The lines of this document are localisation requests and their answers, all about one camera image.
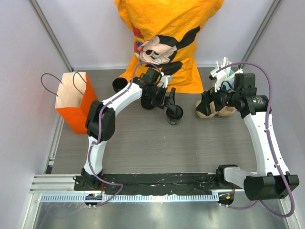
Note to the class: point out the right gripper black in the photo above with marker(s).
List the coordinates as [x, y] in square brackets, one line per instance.
[208, 97]

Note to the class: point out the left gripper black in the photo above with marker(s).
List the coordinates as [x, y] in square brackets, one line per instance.
[169, 101]

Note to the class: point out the black plastic cup lid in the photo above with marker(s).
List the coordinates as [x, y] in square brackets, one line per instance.
[178, 110]

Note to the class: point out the orange paper bag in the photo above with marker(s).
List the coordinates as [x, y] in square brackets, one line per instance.
[73, 99]

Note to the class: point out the black cup from stack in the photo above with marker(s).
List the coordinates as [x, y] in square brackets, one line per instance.
[174, 119]

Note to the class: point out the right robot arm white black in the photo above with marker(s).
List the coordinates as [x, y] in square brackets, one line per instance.
[272, 179]

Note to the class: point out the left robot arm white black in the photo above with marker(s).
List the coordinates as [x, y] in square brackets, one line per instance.
[101, 120]

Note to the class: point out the black ribbed cup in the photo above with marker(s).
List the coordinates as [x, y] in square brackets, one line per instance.
[146, 102]

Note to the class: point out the lower pulp cup carrier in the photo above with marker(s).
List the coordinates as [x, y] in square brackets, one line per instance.
[225, 111]

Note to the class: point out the black cup with lettering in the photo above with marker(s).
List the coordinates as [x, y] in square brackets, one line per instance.
[119, 84]

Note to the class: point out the orange cartoon mouse cloth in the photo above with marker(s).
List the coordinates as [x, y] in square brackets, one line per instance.
[164, 35]

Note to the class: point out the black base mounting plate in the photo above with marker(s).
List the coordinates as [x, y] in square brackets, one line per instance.
[158, 184]

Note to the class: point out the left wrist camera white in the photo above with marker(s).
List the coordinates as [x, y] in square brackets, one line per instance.
[165, 79]

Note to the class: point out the aluminium frame rail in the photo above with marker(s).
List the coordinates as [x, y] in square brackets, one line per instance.
[49, 31]

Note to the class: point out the white slotted cable duct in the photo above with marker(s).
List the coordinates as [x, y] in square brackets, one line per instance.
[91, 198]

